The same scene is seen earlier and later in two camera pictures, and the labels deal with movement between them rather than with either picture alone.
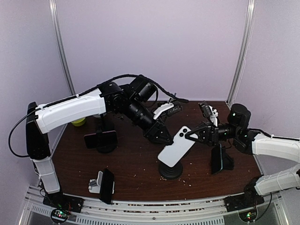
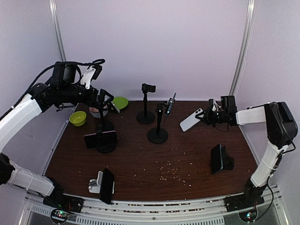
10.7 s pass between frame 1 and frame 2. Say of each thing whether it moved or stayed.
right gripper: moved
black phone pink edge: stayed
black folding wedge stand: stayed
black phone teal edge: stayed
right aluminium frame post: stayed
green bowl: stayed
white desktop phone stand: stayed
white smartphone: moved
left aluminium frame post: stayed
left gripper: moved
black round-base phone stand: moved
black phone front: stayed
